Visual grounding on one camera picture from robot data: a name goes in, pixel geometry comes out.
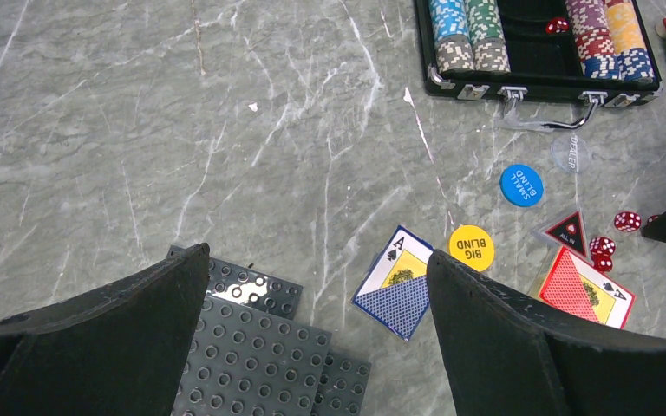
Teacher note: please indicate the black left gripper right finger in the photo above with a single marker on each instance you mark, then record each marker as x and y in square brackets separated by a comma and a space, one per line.
[506, 353]

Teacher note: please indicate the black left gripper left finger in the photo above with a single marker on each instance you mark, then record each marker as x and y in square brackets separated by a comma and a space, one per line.
[116, 350]

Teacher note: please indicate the red backed card deck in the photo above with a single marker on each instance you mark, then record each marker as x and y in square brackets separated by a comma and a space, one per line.
[569, 283]

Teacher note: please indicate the black triangular all-in marker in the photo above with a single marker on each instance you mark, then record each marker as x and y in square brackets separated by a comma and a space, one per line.
[564, 229]

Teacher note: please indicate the yellow big blind button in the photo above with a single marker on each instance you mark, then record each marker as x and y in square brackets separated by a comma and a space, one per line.
[473, 246]

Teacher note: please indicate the large dark grey baseplate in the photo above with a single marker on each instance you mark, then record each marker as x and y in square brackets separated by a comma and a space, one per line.
[244, 361]

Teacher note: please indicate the clear dealer button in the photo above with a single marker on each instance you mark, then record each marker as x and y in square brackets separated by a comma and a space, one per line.
[571, 154]

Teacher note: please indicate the blue small blind button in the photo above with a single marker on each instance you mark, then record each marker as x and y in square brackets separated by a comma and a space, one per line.
[521, 185]

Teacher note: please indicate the lower dark grey baseplate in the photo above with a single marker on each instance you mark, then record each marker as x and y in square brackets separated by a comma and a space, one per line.
[342, 384]

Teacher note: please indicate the yellow and blue chip stack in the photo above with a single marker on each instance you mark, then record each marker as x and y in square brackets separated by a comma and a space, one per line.
[633, 57]

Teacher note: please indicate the black poker chip case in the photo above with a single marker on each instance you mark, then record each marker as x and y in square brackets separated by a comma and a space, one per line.
[544, 67]

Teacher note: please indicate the purple red blue chip stack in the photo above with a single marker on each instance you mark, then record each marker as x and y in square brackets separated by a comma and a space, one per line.
[592, 37]

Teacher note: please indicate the green and grey chip stack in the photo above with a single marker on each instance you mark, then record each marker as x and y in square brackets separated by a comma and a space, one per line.
[487, 36]

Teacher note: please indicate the blue and grey chip stack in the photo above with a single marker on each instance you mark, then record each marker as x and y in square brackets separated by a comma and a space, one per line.
[453, 49]

